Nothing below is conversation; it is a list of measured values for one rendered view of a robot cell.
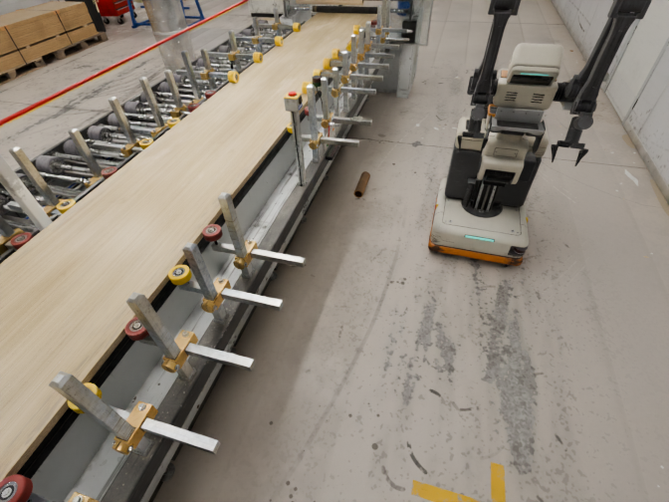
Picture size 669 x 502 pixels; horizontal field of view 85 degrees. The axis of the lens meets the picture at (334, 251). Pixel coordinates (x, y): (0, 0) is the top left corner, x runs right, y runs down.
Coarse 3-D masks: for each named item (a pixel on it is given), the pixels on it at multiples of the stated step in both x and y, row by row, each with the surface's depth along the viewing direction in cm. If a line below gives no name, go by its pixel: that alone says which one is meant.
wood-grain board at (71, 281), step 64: (256, 64) 308; (320, 64) 302; (192, 128) 227; (256, 128) 224; (128, 192) 180; (192, 192) 178; (64, 256) 149; (128, 256) 148; (0, 320) 127; (64, 320) 126; (128, 320) 125; (0, 384) 110; (0, 448) 97
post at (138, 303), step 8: (136, 296) 99; (144, 296) 101; (128, 304) 99; (136, 304) 98; (144, 304) 101; (136, 312) 101; (144, 312) 102; (152, 312) 105; (144, 320) 104; (152, 320) 105; (160, 320) 109; (152, 328) 106; (160, 328) 109; (152, 336) 110; (160, 336) 110; (168, 336) 114; (160, 344) 113; (168, 344) 114; (176, 344) 119; (168, 352) 116; (176, 352) 119; (184, 368) 125; (184, 376) 129
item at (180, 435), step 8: (112, 408) 111; (144, 424) 108; (152, 424) 107; (160, 424) 107; (168, 424) 107; (152, 432) 107; (160, 432) 106; (168, 432) 106; (176, 432) 106; (184, 432) 106; (192, 432) 105; (176, 440) 106; (184, 440) 104; (192, 440) 104; (200, 440) 104; (208, 440) 104; (216, 440) 104; (200, 448) 104; (208, 448) 102; (216, 448) 104
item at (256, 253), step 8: (216, 248) 162; (224, 248) 161; (232, 248) 160; (256, 256) 158; (264, 256) 157; (272, 256) 156; (280, 256) 156; (288, 256) 155; (296, 256) 155; (288, 264) 156; (296, 264) 154; (304, 264) 155
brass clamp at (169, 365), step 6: (180, 336) 125; (192, 336) 125; (180, 342) 124; (186, 342) 123; (192, 342) 126; (180, 348) 122; (180, 354) 120; (186, 354) 124; (168, 360) 119; (174, 360) 119; (180, 360) 121; (162, 366) 118; (168, 366) 118; (174, 366) 119; (180, 366) 122; (174, 372) 119
